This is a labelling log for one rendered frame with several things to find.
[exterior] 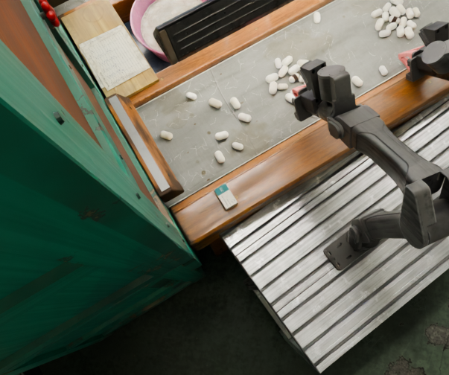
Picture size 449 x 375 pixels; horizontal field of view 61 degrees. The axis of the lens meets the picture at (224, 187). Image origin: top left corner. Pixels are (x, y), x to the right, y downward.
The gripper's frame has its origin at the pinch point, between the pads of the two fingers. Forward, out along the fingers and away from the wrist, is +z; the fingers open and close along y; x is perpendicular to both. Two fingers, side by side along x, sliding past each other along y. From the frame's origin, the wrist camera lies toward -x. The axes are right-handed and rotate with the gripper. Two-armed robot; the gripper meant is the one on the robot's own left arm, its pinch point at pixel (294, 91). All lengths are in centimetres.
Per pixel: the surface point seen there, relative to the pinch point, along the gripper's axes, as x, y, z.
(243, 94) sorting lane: -0.5, 9.4, 12.1
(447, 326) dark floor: 123, -30, -19
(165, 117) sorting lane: -4.1, 31.8, 16.4
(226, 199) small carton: 11.9, 29.8, -9.4
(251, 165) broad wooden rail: 10.7, 19.3, -3.9
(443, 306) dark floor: 118, -34, -13
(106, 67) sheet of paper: -20, 39, 29
